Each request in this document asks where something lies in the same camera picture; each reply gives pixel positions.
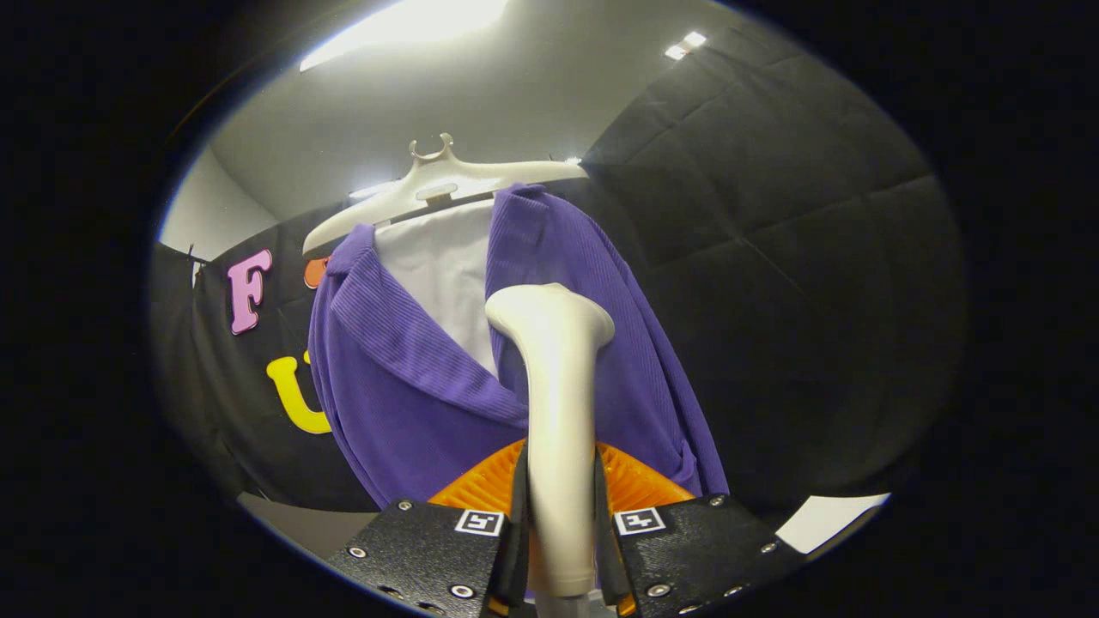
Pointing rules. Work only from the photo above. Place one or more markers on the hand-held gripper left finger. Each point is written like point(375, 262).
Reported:
point(429, 549)

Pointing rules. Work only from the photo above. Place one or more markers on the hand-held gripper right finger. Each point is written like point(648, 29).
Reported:
point(695, 549)

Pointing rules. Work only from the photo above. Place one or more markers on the white garment steamer nozzle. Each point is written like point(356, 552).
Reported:
point(562, 412)

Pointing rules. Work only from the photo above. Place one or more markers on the white shirt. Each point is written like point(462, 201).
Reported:
point(446, 275)

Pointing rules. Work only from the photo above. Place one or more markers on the white plastic clothes hanger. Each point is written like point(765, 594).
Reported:
point(446, 176)

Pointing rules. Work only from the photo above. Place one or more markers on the grey cabinet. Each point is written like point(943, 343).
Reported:
point(309, 524)

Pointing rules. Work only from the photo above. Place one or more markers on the white flat board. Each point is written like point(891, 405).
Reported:
point(828, 519)

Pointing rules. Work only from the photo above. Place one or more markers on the long ceiling light strip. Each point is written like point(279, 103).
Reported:
point(373, 190)

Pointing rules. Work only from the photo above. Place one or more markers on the large ceiling light panel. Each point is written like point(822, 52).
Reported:
point(412, 21)

